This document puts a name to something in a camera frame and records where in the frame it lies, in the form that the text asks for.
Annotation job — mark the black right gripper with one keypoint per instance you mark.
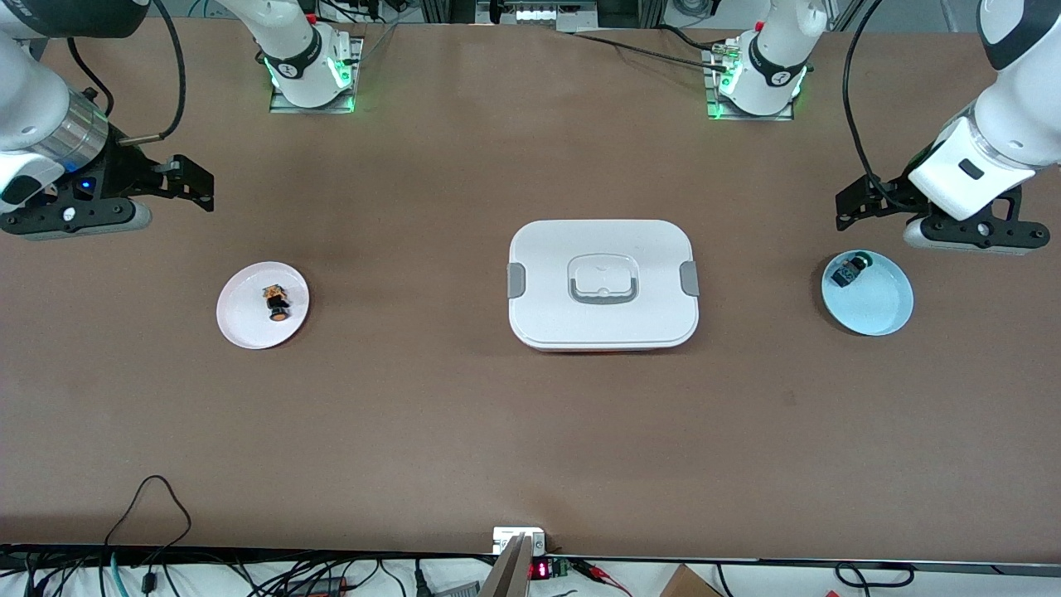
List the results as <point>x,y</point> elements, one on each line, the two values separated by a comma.
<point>127,177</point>

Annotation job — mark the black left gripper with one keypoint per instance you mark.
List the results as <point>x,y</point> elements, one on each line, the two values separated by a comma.
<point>889,195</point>

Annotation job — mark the orange push-button switch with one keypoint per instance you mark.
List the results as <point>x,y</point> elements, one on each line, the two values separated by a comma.
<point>278,303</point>

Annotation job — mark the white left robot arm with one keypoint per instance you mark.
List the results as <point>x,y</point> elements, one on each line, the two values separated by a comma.
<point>1019,108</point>

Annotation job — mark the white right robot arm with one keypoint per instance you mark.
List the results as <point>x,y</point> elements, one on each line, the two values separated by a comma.
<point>25,99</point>

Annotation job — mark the white lidded box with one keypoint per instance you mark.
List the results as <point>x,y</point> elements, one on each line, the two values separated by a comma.
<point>603,319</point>

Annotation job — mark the small blue black part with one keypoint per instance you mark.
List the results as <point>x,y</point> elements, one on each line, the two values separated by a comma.
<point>847,272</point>

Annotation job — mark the light blue round plate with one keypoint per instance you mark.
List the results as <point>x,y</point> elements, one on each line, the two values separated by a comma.
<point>874,307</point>

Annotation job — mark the pink round plate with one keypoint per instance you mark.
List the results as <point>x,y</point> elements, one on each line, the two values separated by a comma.
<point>249,319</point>

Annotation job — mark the black power adapter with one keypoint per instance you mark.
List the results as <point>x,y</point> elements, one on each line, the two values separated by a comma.
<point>319,586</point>

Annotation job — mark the brown cardboard piece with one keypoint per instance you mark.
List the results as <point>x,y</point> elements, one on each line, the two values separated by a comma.
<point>688,584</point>

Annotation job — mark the red clip leads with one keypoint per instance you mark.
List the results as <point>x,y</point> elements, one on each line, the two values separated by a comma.
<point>601,572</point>

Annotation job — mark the red digit display module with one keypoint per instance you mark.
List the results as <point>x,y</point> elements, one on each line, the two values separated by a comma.
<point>540,570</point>

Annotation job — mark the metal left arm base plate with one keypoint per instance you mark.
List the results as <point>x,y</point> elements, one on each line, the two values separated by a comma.
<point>721,114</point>

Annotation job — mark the aluminium frame structure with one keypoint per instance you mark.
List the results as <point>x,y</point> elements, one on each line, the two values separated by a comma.
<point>539,12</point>

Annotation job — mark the white bracket plate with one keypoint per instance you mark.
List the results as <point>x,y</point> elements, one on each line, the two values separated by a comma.
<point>506,537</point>

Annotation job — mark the aluminium camera post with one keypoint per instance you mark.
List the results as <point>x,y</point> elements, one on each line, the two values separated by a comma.
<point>507,576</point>

